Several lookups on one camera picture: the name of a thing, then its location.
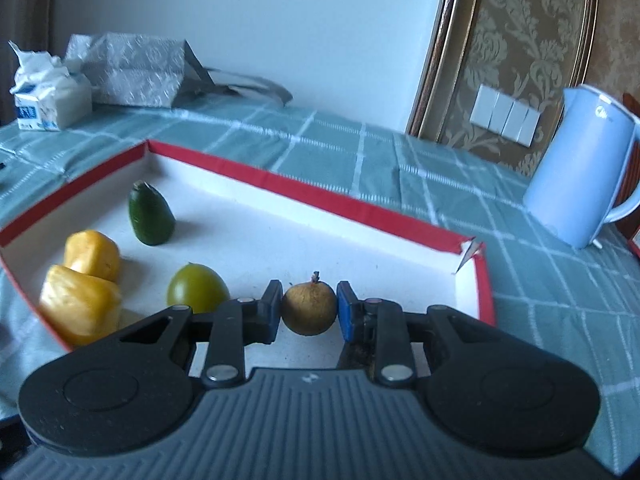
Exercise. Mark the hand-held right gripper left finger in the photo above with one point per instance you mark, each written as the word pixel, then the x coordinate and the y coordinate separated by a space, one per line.
pixel 272 312

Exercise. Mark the brown longan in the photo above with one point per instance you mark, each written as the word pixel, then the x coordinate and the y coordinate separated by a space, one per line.
pixel 308 307

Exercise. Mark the gold wall trim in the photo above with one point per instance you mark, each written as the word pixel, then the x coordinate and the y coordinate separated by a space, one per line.
pixel 575 25
pixel 442 45

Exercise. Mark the large green tomato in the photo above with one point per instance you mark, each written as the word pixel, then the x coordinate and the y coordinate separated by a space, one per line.
pixel 197 287

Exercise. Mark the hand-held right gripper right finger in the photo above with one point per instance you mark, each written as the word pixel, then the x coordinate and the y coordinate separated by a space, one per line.
pixel 346 312

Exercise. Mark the light blue electric kettle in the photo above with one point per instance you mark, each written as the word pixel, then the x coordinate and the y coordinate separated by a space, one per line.
pixel 580 170

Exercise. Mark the teal checkered tablecloth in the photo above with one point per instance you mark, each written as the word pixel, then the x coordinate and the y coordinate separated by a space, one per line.
pixel 350 160

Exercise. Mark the grey patterned gift bag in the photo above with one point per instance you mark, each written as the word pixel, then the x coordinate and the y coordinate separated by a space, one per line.
pixel 130 70

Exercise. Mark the white tissue pack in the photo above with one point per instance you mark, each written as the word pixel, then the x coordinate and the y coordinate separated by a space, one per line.
pixel 47 95

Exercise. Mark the white wall switch panel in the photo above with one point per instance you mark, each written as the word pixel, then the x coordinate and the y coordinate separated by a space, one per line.
pixel 505 116

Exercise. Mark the dark green oval fruit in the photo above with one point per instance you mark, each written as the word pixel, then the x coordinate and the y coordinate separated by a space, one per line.
pixel 150 215

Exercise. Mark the brown wooden chair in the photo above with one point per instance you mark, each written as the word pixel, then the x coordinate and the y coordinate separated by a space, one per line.
pixel 631 170

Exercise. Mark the small yellow jackfruit piece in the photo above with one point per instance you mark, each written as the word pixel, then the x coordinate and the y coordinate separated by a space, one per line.
pixel 94 255

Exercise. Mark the large yellow jackfruit piece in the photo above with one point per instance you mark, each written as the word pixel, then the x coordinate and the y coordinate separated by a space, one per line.
pixel 80 305

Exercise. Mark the red cardboard box tray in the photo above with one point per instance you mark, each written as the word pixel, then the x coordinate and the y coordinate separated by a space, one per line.
pixel 280 240

